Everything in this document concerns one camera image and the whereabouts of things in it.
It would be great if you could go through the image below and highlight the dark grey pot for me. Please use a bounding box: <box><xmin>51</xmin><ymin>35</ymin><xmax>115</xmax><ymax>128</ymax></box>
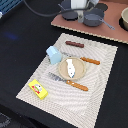
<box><xmin>59</xmin><ymin>0</ymin><xmax>78</xmax><ymax>21</ymax></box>

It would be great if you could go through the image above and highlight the white fish toy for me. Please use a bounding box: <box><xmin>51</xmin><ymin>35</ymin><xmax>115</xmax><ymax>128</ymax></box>
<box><xmin>66</xmin><ymin>59</ymin><xmax>75</xmax><ymax>78</ymax></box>

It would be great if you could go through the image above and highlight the round wooden plate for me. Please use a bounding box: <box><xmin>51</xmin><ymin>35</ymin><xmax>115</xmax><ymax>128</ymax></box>
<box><xmin>58</xmin><ymin>57</ymin><xmax>86</xmax><ymax>80</ymax></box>

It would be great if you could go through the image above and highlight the fork with wooden handle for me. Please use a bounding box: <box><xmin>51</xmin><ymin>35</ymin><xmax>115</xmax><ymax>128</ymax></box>
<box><xmin>48</xmin><ymin>72</ymin><xmax>88</xmax><ymax>91</ymax></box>

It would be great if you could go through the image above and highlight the yellow box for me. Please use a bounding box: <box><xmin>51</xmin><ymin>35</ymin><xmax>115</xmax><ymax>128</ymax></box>
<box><xmin>29</xmin><ymin>79</ymin><xmax>48</xmax><ymax>99</ymax></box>

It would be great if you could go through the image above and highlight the black stove burner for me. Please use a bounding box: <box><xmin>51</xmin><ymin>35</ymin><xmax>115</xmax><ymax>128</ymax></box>
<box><xmin>95</xmin><ymin>3</ymin><xmax>108</xmax><ymax>11</ymax></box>

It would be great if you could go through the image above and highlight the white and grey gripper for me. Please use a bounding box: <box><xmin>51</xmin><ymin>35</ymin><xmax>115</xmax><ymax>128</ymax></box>
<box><xmin>71</xmin><ymin>0</ymin><xmax>99</xmax><ymax>23</ymax></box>

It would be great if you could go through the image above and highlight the brown grilled sausage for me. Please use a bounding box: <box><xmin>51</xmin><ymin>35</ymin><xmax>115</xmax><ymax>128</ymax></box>
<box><xmin>65</xmin><ymin>41</ymin><xmax>84</xmax><ymax>48</ymax></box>

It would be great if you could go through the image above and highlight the dark grey frying pan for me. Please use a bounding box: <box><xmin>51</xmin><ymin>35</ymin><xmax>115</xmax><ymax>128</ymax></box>
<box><xmin>83</xmin><ymin>8</ymin><xmax>114</xmax><ymax>30</ymax></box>

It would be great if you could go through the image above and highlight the black cable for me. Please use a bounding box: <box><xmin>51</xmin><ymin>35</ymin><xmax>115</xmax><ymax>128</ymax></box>
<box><xmin>22</xmin><ymin>0</ymin><xmax>81</xmax><ymax>18</ymax></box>

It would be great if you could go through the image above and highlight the beige bowl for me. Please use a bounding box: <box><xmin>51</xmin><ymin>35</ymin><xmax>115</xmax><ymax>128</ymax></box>
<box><xmin>121</xmin><ymin>7</ymin><xmax>128</xmax><ymax>30</ymax></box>

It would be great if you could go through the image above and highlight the light blue cup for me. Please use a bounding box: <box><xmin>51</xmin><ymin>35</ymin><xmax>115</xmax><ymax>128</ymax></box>
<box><xmin>46</xmin><ymin>46</ymin><xmax>62</xmax><ymax>64</ymax></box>

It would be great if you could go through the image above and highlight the beige woven placemat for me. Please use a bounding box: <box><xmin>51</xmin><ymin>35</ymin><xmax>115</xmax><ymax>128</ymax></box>
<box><xmin>17</xmin><ymin>33</ymin><xmax>117</xmax><ymax>128</ymax></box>

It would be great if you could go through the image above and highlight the knife with wooden handle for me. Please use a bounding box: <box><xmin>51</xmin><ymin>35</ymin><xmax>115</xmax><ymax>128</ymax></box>
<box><xmin>62</xmin><ymin>52</ymin><xmax>100</xmax><ymax>65</ymax></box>

